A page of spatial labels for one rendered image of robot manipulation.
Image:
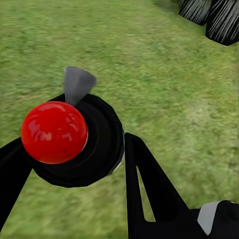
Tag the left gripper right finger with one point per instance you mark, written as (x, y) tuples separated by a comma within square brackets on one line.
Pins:
[(174, 219)]

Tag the bush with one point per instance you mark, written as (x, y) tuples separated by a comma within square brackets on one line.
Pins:
[(221, 17)]

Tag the pesticide atomizer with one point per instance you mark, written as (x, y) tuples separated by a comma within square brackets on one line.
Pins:
[(74, 139)]

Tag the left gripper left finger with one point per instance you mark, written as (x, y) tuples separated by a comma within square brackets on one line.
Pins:
[(14, 171)]

